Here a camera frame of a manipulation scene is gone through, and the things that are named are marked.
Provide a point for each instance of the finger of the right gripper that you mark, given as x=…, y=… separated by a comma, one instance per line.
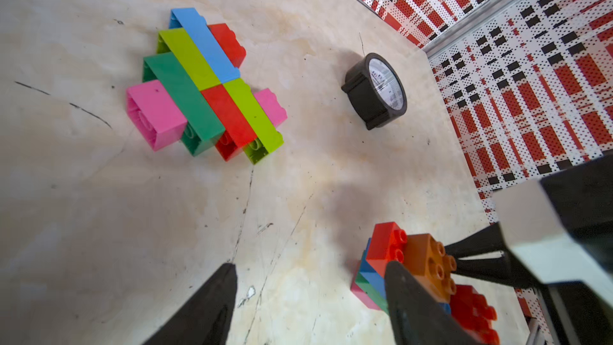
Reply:
x=505, y=270
x=488, y=240

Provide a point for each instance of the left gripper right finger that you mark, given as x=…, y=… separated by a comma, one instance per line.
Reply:
x=416, y=318

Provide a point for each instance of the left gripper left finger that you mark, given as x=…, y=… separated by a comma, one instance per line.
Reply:
x=206, y=317

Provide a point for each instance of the red block front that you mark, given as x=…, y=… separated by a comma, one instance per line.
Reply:
x=472, y=312

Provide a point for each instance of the blue square block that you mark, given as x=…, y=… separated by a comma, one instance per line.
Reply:
x=369, y=273

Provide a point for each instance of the brown orange block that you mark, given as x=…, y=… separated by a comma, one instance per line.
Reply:
x=426, y=259

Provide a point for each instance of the pink block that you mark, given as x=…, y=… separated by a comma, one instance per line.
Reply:
x=271, y=106
x=365, y=292
x=155, y=115

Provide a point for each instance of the small red block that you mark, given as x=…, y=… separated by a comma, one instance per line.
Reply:
x=229, y=43
x=388, y=244

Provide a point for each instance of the dark green block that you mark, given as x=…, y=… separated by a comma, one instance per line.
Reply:
x=204, y=128

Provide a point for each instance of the red long block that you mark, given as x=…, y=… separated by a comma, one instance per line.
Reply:
x=238, y=133

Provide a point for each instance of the lime block small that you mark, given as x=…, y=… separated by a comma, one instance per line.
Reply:
x=185, y=50

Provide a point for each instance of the small red block back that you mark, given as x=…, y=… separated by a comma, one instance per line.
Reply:
x=229, y=43

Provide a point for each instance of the light blue block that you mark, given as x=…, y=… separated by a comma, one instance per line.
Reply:
x=197, y=29

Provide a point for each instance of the green block front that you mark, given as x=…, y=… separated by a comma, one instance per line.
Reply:
x=369, y=287

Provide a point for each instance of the lime long block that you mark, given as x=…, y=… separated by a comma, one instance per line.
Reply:
x=268, y=139

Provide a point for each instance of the black round table clock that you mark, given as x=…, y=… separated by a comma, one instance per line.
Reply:
x=375, y=91

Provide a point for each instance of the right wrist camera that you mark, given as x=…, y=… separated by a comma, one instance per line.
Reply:
x=560, y=226

